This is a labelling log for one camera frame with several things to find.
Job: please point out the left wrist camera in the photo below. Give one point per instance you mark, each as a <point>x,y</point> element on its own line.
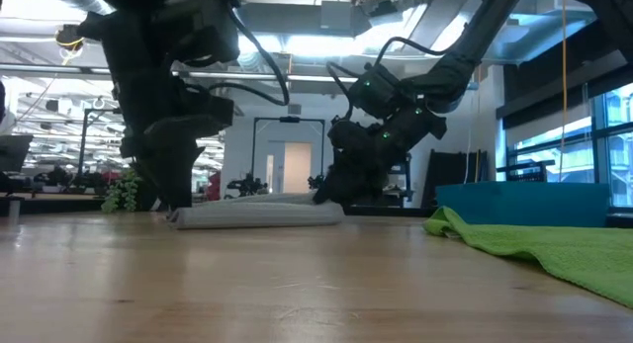
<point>215,111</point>

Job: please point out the background black robot arm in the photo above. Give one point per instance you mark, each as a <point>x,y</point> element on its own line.
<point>244,185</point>
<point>316,182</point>

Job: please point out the black leaning panel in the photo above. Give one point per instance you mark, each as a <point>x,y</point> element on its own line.
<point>455,175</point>

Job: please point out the beige door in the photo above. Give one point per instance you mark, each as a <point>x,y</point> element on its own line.
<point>298,167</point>

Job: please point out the grey waffle microfiber towel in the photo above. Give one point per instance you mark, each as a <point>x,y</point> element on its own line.
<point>257,215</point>

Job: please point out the green microfiber towel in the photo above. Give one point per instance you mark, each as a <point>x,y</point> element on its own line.
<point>569,249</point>

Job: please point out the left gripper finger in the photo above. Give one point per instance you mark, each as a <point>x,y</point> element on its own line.
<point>178,170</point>
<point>148,175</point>

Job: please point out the black metal rack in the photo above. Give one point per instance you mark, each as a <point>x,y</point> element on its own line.
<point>524,169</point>

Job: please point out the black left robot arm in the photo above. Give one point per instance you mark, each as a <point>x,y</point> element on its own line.
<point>138,36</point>

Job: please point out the teal fabric basket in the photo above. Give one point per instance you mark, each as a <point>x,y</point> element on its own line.
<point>519,204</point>

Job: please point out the red chair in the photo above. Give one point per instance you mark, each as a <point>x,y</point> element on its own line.
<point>214,187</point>

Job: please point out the green artificial potted plant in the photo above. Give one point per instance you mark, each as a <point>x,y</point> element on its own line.
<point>121,192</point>

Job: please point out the black aluminium table frame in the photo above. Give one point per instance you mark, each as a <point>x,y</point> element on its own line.
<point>395,211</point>

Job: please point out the grey wall vent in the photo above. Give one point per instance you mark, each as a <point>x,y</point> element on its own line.
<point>294,109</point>

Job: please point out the black monitor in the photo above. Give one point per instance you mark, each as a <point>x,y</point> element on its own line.
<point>15,152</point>

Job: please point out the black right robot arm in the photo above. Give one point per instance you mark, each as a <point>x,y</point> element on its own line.
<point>445,81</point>

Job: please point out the black cabinet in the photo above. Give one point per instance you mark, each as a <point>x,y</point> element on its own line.
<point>403,185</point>

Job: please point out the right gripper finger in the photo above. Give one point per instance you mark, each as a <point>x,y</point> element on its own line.
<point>363,190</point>
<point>331,192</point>

